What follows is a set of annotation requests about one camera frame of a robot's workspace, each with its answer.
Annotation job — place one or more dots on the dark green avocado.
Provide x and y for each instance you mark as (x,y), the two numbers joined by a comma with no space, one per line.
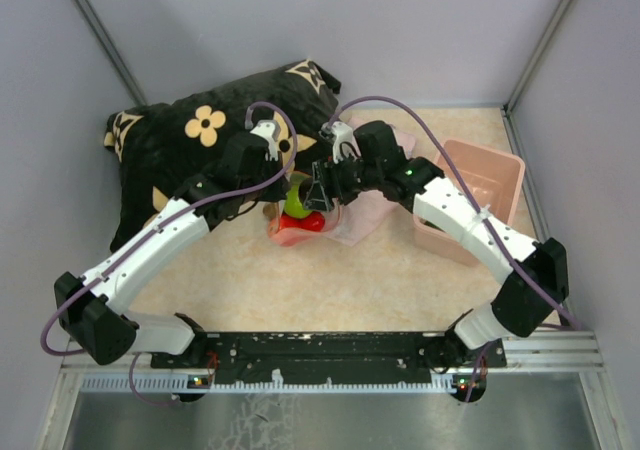
(431,225)

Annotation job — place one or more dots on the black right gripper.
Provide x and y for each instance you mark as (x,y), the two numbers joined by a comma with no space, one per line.
(317,199)

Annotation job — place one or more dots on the pink plastic bin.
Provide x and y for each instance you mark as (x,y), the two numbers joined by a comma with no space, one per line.
(495,180)

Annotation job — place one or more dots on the aluminium frame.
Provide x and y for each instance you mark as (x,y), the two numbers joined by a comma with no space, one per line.
(532,275)

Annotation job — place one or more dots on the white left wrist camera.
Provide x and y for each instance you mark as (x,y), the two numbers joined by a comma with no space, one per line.
(269,131)

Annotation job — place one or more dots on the pink cloth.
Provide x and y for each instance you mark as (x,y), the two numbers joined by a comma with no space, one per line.
(368,211)

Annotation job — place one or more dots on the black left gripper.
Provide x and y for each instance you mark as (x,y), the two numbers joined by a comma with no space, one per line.
(275,193)

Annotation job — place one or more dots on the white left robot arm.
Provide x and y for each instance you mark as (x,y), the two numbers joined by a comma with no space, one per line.
(94,307)

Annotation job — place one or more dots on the black flower-pattern pillow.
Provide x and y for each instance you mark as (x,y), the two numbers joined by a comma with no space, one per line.
(159,146)

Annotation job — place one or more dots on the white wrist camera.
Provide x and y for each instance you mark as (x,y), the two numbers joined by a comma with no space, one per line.
(340,137)
(269,131)

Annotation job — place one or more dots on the green apple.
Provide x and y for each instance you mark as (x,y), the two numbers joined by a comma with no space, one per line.
(294,202)

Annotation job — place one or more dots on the red apple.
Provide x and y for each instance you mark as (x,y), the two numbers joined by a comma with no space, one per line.
(313,223)

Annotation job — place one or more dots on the brown kiwi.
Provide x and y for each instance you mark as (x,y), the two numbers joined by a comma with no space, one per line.
(271,210)

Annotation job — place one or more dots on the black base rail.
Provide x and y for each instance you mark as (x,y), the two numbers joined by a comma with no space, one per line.
(317,358)

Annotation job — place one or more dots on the clear zip bag orange zipper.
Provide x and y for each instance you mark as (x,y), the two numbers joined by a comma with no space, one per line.
(287,231)

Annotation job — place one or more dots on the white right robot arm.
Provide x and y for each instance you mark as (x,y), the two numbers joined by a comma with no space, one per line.
(532,275)

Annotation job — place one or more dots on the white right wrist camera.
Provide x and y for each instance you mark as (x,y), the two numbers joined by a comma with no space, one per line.
(340,137)

